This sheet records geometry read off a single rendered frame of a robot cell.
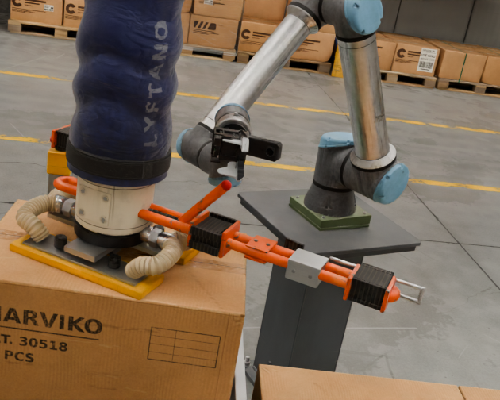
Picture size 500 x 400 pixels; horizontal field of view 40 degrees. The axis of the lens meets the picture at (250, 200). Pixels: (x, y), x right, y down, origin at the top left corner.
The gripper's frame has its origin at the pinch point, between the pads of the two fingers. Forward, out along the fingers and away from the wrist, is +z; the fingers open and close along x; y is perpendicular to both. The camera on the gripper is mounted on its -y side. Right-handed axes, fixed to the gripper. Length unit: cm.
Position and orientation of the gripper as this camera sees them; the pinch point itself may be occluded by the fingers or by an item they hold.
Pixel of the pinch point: (244, 164)
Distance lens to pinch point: 153.1
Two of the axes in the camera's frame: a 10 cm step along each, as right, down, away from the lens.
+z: 0.4, 3.9, -9.2
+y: -9.9, -1.3, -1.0
